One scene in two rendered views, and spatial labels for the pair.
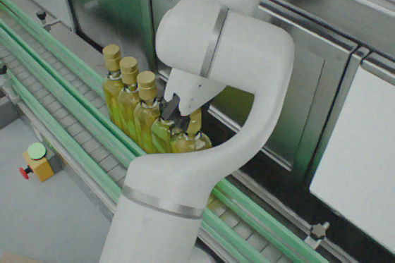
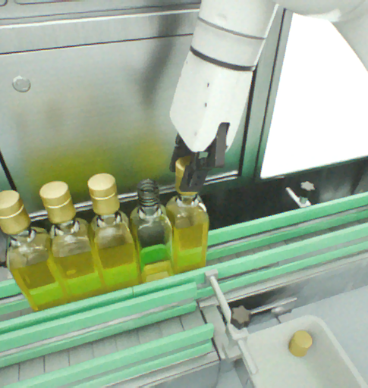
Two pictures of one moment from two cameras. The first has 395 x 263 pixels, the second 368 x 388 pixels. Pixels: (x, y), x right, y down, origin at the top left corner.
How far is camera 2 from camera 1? 0.48 m
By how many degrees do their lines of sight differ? 44
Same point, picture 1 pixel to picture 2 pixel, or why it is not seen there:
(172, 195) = not seen: outside the picture
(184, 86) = (237, 99)
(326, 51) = not seen: hidden behind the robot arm
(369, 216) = (315, 149)
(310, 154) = (259, 139)
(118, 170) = (103, 349)
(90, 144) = (29, 373)
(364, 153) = (305, 95)
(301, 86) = not seen: hidden behind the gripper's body
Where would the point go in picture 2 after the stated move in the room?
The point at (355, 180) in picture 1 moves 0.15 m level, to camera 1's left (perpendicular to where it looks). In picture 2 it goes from (300, 128) to (281, 170)
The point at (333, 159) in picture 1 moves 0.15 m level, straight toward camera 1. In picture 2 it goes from (279, 126) to (347, 167)
